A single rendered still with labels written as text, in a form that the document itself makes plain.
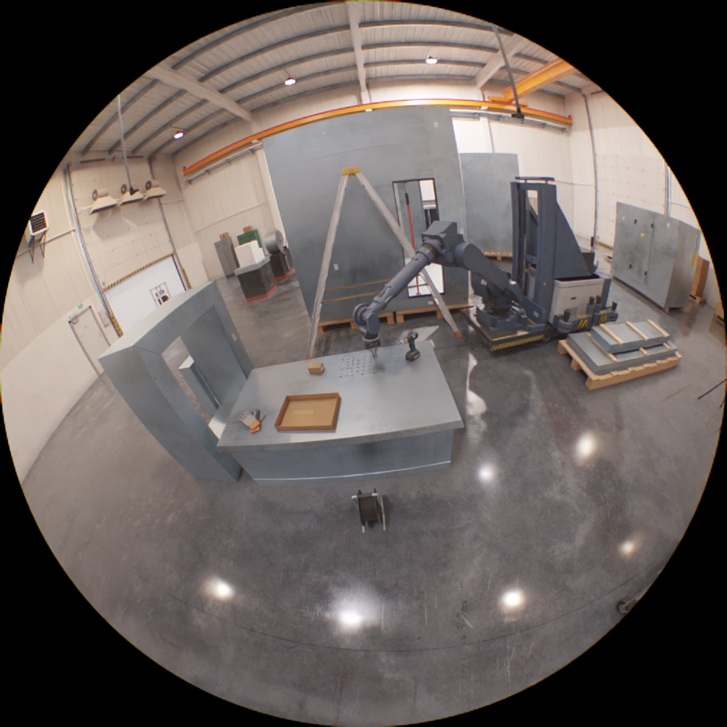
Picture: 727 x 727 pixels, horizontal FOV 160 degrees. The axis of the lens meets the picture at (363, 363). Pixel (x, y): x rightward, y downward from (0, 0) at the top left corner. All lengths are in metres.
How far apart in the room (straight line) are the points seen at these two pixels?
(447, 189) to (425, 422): 3.10
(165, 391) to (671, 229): 8.19
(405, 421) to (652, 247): 6.84
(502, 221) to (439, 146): 4.34
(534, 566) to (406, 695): 1.18
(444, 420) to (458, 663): 1.64
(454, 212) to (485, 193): 3.93
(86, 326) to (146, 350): 8.44
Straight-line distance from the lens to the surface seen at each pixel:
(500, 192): 7.79
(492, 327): 3.31
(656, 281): 7.29
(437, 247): 2.26
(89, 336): 10.33
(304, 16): 9.31
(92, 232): 11.44
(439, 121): 4.02
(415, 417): 1.67
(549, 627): 2.11
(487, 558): 1.98
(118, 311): 11.28
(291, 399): 2.03
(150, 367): 1.98
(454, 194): 3.89
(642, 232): 7.52
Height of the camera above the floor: 1.90
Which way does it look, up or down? 35 degrees down
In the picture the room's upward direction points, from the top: 13 degrees counter-clockwise
